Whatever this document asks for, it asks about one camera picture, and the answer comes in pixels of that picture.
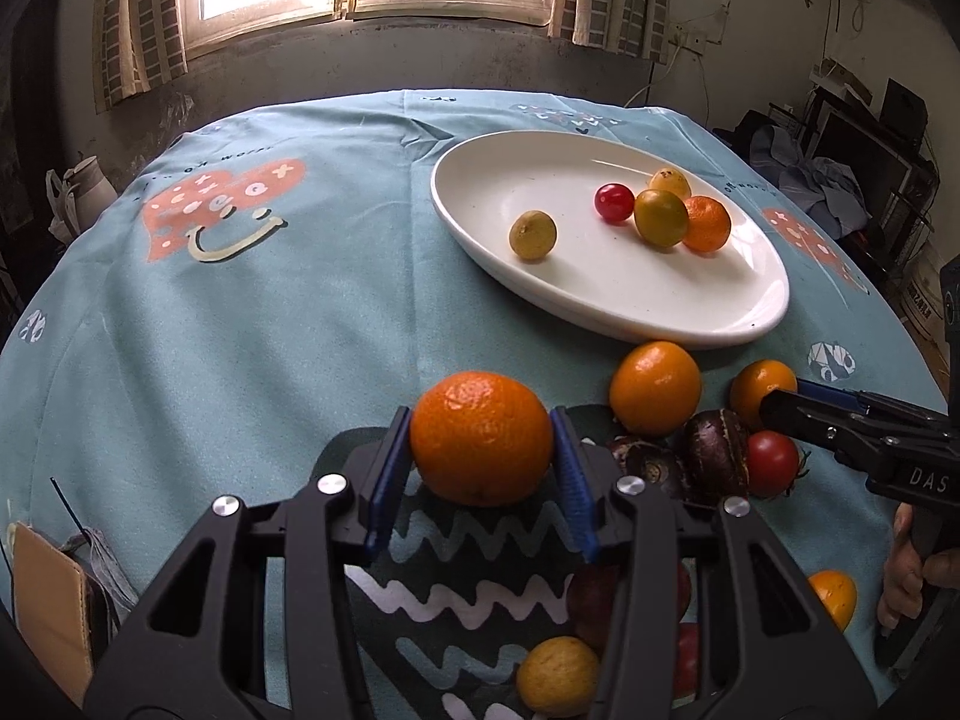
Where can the small orange mandarin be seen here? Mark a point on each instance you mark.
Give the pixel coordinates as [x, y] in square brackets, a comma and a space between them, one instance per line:
[709, 225]

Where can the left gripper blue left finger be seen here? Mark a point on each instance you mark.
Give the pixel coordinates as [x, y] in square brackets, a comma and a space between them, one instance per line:
[193, 647]

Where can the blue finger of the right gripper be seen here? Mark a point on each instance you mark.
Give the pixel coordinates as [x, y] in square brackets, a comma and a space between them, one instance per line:
[849, 435]
[867, 403]

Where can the red cherry tomato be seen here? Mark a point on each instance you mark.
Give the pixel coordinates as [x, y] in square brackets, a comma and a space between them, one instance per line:
[614, 202]
[686, 660]
[774, 464]

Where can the large orange mandarin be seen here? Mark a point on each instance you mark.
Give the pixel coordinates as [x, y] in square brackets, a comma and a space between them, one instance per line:
[481, 439]

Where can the white plastic bucket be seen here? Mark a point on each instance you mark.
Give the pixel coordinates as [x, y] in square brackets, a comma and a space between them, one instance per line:
[920, 298]

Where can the left checked curtain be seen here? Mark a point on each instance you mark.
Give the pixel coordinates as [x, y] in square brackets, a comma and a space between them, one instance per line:
[138, 45]

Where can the brown cardboard piece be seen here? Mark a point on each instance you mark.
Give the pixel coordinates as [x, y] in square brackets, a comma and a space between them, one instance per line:
[51, 611]

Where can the yellow orange tomato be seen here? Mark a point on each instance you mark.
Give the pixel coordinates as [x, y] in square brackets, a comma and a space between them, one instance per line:
[753, 383]

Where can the light blue patterned tablecloth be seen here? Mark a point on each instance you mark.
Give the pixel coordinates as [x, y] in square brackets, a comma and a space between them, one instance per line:
[147, 383]

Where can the white kettle jug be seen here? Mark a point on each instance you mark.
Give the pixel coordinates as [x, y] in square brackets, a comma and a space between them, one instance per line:
[78, 198]

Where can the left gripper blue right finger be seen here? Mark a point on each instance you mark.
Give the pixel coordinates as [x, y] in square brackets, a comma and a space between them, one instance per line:
[767, 648]

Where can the right hand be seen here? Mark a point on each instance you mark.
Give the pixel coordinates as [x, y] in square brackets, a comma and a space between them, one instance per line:
[905, 574]

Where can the pile of blue clothes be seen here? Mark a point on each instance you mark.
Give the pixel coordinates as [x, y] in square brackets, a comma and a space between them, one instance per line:
[825, 190]

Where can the tiny tan fruit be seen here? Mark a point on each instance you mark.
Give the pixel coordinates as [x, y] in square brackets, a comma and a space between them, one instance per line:
[559, 678]

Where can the yellow green citrus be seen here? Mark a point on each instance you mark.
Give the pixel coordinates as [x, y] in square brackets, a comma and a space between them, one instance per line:
[660, 218]

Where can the black monitor screen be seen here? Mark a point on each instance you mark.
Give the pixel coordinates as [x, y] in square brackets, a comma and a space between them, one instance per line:
[848, 134]

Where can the small orange tomato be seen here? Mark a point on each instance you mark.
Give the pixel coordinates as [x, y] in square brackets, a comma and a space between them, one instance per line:
[838, 593]

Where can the white oval plate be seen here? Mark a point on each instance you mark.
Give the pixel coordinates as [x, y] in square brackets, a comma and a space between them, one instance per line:
[599, 276]

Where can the wall power socket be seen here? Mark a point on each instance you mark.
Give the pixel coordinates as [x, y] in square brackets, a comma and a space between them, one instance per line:
[689, 38]

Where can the small green yellow fruit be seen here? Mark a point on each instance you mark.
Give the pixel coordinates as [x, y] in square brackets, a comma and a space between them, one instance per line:
[532, 236]

